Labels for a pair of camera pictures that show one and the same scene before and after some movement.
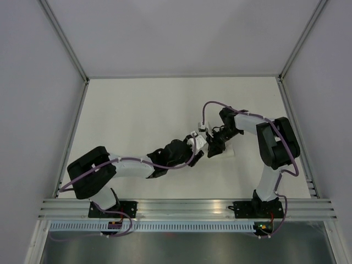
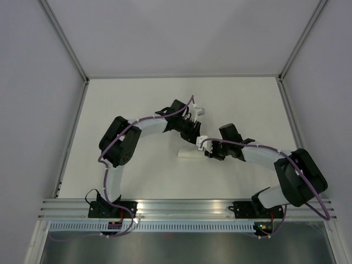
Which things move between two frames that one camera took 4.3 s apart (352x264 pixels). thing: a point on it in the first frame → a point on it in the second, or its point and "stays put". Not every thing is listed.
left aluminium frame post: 65,38 stays put
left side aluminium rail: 81,105 stays put
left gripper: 198,155 → 192,133
